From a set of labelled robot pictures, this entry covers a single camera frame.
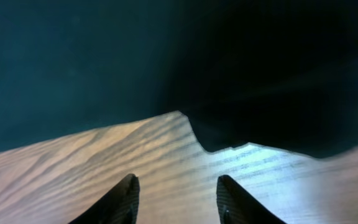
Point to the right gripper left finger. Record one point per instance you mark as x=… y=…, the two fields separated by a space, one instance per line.
x=120 y=205

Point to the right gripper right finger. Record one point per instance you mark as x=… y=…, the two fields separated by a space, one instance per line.
x=237 y=206

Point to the black t-shirt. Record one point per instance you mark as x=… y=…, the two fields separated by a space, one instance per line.
x=280 y=73

